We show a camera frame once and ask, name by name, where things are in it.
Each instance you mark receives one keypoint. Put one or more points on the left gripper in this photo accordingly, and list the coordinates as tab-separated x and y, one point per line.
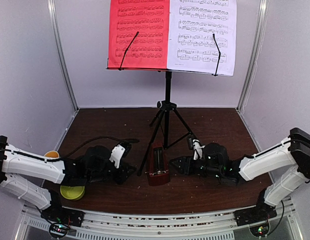
123	176

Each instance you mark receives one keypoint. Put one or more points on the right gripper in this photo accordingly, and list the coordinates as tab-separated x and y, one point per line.
183	161

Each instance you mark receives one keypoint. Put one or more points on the wooden metronome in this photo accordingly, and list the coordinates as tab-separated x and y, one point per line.
157	165

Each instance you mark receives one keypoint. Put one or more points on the black music stand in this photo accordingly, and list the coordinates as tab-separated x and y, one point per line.
165	107

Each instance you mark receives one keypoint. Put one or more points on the white sheet music page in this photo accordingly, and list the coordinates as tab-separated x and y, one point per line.
202	36

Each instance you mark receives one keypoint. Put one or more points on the red sheet music page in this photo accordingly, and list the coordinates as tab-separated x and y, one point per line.
138	34

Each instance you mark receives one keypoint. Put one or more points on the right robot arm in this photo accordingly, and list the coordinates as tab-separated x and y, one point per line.
212	160

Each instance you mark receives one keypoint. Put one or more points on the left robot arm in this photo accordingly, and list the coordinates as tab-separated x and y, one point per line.
98	164

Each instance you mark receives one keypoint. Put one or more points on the green bowl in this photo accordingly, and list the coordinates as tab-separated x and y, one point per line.
72	193

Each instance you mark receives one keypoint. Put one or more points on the patterned mug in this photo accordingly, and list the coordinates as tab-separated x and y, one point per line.
52	154

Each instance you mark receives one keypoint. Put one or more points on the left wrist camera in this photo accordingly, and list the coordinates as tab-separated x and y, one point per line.
118	152

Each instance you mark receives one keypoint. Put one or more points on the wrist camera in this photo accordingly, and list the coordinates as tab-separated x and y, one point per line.
118	152
195	145

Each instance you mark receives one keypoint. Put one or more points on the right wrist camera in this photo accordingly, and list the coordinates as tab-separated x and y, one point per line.
195	145

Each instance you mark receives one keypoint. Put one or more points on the front aluminium rail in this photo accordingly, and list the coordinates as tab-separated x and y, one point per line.
214	225

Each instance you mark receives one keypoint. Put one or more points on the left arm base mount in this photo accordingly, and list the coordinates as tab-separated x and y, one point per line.
60	219

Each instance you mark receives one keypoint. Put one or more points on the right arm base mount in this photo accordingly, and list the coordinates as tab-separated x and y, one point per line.
261	212

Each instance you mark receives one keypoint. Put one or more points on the right aluminium frame post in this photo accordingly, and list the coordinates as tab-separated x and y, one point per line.
256	49

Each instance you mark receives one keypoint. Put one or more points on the aluminium frame post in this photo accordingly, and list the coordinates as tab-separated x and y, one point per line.
256	49
61	57

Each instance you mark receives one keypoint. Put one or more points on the left aluminium frame post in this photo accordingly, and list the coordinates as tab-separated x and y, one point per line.
61	57

